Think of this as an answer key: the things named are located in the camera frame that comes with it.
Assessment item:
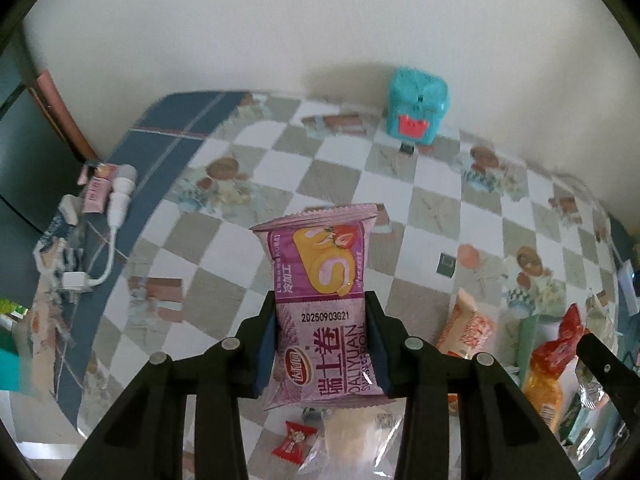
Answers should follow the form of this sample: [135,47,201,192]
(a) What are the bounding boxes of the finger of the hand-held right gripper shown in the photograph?
[576,332,640,436]

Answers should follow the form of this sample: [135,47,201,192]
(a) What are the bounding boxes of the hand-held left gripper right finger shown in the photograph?
[364,290,581,480]

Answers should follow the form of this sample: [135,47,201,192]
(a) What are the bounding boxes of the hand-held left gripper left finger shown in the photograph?
[62,290,278,480]

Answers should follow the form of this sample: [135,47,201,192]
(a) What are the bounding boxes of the pink swiss roll snack packet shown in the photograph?
[250,203,396,411]

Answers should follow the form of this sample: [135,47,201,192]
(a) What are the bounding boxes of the green silver snack packet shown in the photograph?
[570,385,628,453]

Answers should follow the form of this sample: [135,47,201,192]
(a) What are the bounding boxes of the red chips packet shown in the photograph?
[557,304,586,348]

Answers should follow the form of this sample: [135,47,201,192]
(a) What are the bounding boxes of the orange red bun packet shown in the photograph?
[522,337,581,433]

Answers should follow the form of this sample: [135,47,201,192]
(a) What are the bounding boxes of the clear packet with white cake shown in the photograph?
[297,405,406,480]

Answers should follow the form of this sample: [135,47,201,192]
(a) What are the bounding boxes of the small red candy packet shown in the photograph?
[271,420,321,462]

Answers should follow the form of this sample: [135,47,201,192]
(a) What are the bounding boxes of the white snack packet red print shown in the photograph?
[435,287,498,358]

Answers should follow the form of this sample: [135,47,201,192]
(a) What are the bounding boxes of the checkered printed tablecloth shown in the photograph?
[35,91,626,480]

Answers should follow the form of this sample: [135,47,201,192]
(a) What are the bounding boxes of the small pink packet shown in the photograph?
[77,160,121,215]

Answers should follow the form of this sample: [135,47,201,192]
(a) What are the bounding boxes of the clear plastic wrapper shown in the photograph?
[32,210,91,391]

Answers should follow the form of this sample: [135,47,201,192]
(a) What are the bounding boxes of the white plug adapter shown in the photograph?
[60,195,83,226]

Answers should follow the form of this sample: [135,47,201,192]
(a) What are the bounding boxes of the teal plastic container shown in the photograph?
[0,347,33,393]

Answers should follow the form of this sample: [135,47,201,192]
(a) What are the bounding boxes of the teal box with red mark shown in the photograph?
[385,66,450,145]

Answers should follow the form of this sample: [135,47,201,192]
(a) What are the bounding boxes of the white charging cable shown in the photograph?
[65,164,140,293]

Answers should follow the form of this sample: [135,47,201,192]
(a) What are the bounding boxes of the brown door frame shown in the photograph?
[27,70,98,163]

